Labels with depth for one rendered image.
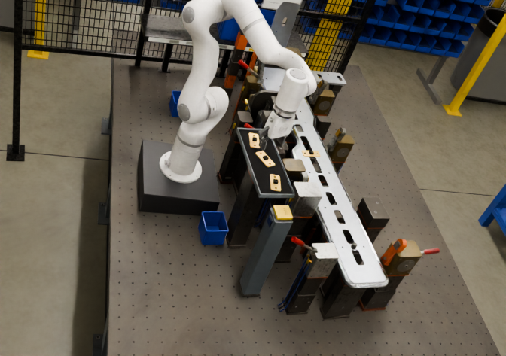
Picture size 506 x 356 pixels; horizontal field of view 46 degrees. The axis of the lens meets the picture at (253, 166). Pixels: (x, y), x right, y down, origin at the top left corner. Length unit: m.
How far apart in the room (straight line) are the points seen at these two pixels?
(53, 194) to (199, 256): 1.33
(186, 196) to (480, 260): 2.36
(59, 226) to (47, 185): 0.31
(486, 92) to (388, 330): 3.47
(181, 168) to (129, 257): 0.45
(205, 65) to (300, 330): 1.08
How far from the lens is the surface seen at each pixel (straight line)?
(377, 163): 3.34
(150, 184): 2.56
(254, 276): 2.33
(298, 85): 2.05
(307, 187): 2.33
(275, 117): 2.13
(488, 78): 5.60
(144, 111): 3.11
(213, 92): 2.42
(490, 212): 4.51
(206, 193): 2.60
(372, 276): 2.30
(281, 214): 2.11
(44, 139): 3.93
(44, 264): 3.27
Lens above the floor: 2.60
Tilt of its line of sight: 40 degrees down
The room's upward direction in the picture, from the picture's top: 20 degrees clockwise
